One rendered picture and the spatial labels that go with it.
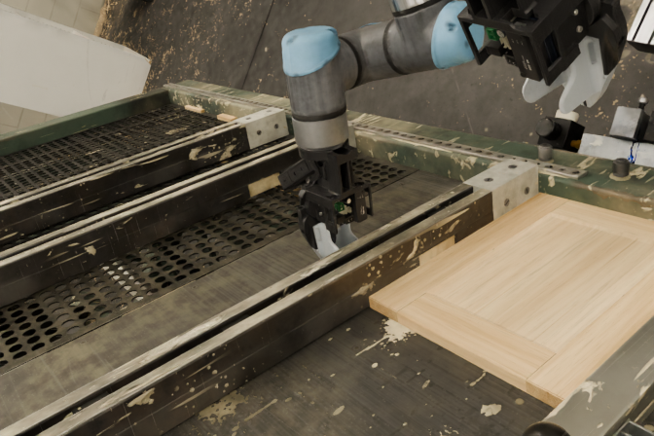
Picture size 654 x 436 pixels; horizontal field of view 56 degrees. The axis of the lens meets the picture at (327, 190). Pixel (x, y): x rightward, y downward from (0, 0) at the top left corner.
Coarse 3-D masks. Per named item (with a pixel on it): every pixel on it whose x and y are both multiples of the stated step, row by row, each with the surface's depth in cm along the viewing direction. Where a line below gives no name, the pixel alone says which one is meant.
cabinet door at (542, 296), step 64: (448, 256) 92; (512, 256) 90; (576, 256) 87; (640, 256) 85; (448, 320) 78; (512, 320) 76; (576, 320) 74; (640, 320) 72; (512, 384) 68; (576, 384) 65
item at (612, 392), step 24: (648, 336) 67; (624, 360) 64; (648, 360) 63; (600, 384) 61; (624, 384) 61; (648, 384) 60; (576, 408) 59; (600, 408) 58; (624, 408) 58; (648, 408) 61; (576, 432) 56; (600, 432) 56
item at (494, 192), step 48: (480, 192) 98; (528, 192) 105; (384, 240) 91; (432, 240) 92; (288, 288) 81; (336, 288) 81; (192, 336) 74; (240, 336) 73; (288, 336) 78; (96, 384) 68; (144, 384) 67; (192, 384) 70; (240, 384) 75; (0, 432) 64; (48, 432) 62; (96, 432) 64; (144, 432) 68
